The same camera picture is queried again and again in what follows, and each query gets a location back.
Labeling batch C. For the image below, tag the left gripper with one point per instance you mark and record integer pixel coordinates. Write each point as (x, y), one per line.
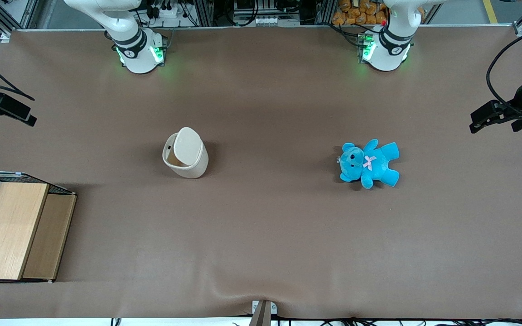
(521, 98)

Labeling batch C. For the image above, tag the beige trash can lid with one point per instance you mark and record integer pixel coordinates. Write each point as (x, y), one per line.
(186, 145)

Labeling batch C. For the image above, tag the beige plastic trash can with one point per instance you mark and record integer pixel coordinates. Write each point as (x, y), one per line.
(195, 172)

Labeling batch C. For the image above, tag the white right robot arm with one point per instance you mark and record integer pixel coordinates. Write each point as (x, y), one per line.
(136, 54)

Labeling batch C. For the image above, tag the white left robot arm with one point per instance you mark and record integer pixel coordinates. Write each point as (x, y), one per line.
(385, 50)

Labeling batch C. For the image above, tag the wooden step shelf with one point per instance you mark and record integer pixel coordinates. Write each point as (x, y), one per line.
(16, 177)

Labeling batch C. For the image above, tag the light wooden shelf board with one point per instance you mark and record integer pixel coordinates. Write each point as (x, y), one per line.
(7, 231)

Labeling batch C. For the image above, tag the dark wooden shelf board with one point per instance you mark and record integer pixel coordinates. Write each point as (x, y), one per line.
(48, 240)

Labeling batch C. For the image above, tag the blue teddy bear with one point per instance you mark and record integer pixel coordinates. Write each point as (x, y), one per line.
(376, 165)

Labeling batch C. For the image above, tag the white power strip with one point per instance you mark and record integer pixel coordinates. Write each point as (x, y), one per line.
(168, 11)

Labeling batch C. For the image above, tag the orange packaged goods pile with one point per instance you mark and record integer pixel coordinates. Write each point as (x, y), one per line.
(358, 11)

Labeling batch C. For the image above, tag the white terminal block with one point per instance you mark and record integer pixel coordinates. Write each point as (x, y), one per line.
(274, 21)

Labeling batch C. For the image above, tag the brown table mat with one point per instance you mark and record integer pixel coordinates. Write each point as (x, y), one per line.
(261, 235)

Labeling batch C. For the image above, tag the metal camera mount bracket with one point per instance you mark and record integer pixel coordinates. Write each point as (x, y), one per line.
(261, 317)

